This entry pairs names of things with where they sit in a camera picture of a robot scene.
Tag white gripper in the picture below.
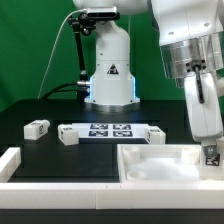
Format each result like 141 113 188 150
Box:
184 73 223 157

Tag grey camera on mount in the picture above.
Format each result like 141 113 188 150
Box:
86 6 117 19

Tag white left fence block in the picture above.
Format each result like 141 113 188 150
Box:
0 147 21 183

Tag white square tabletop part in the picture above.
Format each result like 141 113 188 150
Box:
117 144 224 182

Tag white front fence bar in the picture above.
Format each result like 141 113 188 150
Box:
0 181 224 209

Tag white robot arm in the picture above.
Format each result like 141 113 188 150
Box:
73 0 224 157

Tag white camera cable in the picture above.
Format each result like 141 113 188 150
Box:
36 9 88 100

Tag black cables at base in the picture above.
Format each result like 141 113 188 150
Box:
39 82 90 100

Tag marker tag sheet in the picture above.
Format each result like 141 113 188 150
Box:
72 123 148 138

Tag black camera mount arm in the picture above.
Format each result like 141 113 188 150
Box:
68 13 96 102

